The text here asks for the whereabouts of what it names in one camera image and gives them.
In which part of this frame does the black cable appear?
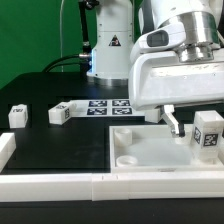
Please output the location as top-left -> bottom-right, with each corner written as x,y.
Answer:
42,53 -> 92,73

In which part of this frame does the grey hose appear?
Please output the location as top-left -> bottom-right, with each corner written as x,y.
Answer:
59,0 -> 66,73

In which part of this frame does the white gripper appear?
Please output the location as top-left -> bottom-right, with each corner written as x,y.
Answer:
128,49 -> 224,137

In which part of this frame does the white front fence wall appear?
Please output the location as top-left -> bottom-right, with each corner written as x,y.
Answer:
0,171 -> 224,202

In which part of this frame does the white left fence wall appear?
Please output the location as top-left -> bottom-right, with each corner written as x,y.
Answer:
0,133 -> 16,172

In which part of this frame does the white square tabletop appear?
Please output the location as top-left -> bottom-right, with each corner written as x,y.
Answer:
109,124 -> 224,173

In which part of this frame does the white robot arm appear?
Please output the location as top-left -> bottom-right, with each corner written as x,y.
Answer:
87,0 -> 224,137

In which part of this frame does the white fence wall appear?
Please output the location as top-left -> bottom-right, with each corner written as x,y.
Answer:
0,133 -> 16,172
0,171 -> 224,202

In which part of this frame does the white marker base sheet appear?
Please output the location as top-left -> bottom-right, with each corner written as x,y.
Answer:
72,99 -> 144,117

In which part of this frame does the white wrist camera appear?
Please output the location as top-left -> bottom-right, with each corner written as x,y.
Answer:
130,22 -> 186,63

